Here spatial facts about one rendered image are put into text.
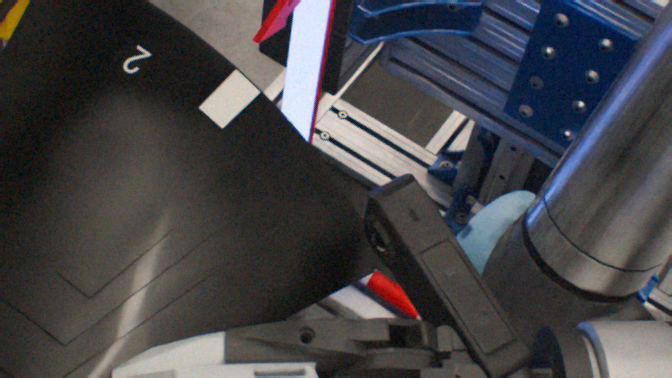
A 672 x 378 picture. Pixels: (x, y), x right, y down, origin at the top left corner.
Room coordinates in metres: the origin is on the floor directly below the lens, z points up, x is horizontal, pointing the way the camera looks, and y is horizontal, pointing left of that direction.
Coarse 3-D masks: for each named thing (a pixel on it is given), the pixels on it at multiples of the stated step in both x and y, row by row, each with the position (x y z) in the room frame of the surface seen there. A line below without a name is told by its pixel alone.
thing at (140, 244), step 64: (64, 0) 0.43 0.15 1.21; (128, 0) 0.44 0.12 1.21; (0, 64) 0.39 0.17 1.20; (64, 64) 0.39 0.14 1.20; (192, 64) 0.42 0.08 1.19; (0, 128) 0.35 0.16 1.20; (64, 128) 0.36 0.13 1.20; (128, 128) 0.37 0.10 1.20; (192, 128) 0.38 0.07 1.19; (256, 128) 0.39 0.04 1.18; (0, 192) 0.32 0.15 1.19; (64, 192) 0.33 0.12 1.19; (128, 192) 0.33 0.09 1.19; (192, 192) 0.35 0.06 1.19; (256, 192) 0.36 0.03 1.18; (320, 192) 0.37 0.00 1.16; (0, 256) 0.29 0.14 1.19; (64, 256) 0.29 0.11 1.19; (128, 256) 0.30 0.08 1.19; (192, 256) 0.31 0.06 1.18; (256, 256) 0.33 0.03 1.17; (320, 256) 0.34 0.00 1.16; (0, 320) 0.26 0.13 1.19; (64, 320) 0.26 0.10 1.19; (128, 320) 0.27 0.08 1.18; (192, 320) 0.28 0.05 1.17; (256, 320) 0.29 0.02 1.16
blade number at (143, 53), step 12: (132, 36) 0.42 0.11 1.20; (132, 48) 0.41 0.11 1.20; (144, 48) 0.41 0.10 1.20; (156, 48) 0.42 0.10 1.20; (120, 60) 0.40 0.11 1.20; (132, 60) 0.41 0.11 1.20; (144, 60) 0.41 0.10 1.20; (156, 60) 0.41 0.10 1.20; (120, 72) 0.40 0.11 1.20; (132, 72) 0.40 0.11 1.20; (144, 72) 0.40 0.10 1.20; (132, 84) 0.39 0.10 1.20
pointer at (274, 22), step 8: (280, 0) 0.47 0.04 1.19; (288, 0) 0.47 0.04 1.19; (296, 0) 0.48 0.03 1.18; (280, 8) 0.47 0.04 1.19; (288, 8) 0.47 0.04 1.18; (272, 16) 0.46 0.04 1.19; (280, 16) 0.47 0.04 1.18; (264, 24) 0.46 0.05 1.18; (272, 24) 0.46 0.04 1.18; (280, 24) 0.47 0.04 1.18; (264, 32) 0.45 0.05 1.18; (272, 32) 0.46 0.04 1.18; (256, 40) 0.45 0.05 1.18
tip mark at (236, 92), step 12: (228, 84) 0.41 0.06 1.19; (240, 84) 0.41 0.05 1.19; (216, 96) 0.40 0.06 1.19; (228, 96) 0.40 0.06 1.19; (240, 96) 0.41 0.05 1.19; (252, 96) 0.41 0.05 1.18; (204, 108) 0.39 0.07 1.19; (216, 108) 0.40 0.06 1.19; (228, 108) 0.40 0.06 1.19; (240, 108) 0.40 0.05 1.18; (216, 120) 0.39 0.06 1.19; (228, 120) 0.39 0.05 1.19
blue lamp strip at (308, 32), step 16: (304, 0) 0.50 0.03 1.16; (320, 0) 0.50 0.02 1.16; (304, 16) 0.50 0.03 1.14; (320, 16) 0.50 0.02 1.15; (304, 32) 0.50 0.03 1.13; (320, 32) 0.50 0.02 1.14; (304, 48) 0.50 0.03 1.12; (320, 48) 0.50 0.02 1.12; (288, 64) 0.51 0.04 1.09; (304, 64) 0.50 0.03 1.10; (288, 80) 0.51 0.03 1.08; (304, 80) 0.50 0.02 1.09; (288, 96) 0.50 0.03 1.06; (304, 96) 0.50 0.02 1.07; (288, 112) 0.50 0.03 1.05; (304, 112) 0.50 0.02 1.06; (304, 128) 0.50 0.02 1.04
